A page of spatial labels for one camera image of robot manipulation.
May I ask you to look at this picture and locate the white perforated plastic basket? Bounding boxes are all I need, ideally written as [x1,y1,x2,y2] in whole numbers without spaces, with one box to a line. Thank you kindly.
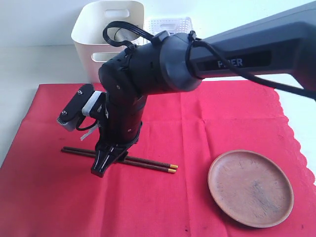
[144,17,193,35]

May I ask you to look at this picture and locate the dark wooden chopstick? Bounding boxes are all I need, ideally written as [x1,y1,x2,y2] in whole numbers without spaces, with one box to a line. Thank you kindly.
[61,147,178,170]
[61,147,178,173]

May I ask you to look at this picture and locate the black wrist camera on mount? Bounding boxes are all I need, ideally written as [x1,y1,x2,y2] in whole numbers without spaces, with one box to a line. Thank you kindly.
[57,84,106,131]

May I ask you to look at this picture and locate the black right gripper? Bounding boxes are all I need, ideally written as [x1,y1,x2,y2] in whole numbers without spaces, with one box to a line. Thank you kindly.
[91,92,147,177]

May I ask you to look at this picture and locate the cream plastic storage bin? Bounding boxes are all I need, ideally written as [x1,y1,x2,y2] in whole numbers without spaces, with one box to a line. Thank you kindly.
[71,0,145,82]

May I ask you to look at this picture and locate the stainless steel cup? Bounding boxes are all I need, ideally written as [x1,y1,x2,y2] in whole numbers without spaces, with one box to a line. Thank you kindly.
[114,28,140,47]

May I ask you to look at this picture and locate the red tablecloth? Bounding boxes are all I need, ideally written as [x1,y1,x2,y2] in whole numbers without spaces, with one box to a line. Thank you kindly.
[0,80,316,237]

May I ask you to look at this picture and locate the round brown wooden plate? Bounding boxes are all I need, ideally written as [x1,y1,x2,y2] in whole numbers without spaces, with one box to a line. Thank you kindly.
[207,150,294,228]

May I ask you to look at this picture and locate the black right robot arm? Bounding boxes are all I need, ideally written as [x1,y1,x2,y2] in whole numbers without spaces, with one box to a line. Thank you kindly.
[91,2,316,177]

